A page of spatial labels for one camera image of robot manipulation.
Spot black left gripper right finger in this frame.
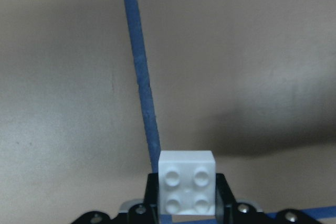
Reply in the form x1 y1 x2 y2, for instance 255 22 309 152
215 173 236 224

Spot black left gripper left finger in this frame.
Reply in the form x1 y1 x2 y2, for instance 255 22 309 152
143 173 160 224

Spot white block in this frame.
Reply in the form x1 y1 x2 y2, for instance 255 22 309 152
158 151 216 216

